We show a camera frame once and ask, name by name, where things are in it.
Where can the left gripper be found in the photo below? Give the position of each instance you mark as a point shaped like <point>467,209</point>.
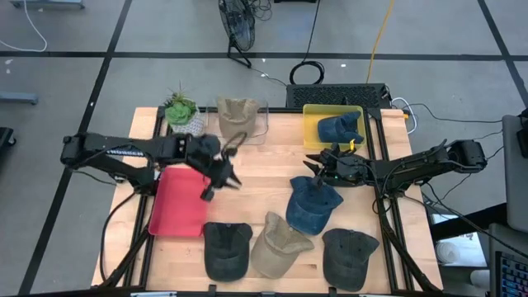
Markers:
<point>208,158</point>

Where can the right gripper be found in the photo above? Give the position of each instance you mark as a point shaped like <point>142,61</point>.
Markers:
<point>346,169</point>

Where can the red plastic tray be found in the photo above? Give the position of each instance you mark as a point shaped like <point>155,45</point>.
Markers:
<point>177,206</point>

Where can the beige baseball cap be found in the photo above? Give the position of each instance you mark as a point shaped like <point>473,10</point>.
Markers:
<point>276,247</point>
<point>237,117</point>

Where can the black baseball cap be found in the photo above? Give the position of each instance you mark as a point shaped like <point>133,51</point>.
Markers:
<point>227,251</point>
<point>346,257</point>

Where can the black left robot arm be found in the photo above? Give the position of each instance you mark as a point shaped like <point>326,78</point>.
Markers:
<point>103,144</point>

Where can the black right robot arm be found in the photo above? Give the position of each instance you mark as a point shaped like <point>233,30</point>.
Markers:
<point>412,165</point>

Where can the yellow plastic bin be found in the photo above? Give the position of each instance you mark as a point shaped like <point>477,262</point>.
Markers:
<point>309,119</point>

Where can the clear plastic bin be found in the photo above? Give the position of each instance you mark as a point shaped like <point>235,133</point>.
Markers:
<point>263,132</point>

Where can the black perforated computer case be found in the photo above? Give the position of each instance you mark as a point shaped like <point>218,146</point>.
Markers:
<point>330,95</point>

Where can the potted green succulent plant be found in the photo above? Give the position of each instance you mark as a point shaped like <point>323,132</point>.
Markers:
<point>180,112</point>

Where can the white cup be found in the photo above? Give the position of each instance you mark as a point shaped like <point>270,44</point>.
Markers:
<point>447,252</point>

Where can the black floor fan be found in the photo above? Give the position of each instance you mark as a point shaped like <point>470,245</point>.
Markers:
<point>239,20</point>

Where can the grey desk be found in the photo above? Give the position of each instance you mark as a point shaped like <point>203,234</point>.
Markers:
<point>515,185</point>

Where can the grey floor bar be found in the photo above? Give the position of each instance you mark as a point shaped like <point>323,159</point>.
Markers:
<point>18,98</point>

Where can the black chair base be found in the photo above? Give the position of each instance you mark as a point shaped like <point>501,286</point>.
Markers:
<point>5,136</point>

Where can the backlit keyboard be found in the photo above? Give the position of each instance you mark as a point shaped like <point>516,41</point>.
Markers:
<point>515,276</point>

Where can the grey cart base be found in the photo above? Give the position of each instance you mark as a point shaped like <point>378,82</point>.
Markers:
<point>45,4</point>

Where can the black aluminium table frame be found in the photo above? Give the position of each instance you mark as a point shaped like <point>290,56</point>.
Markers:
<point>158,121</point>

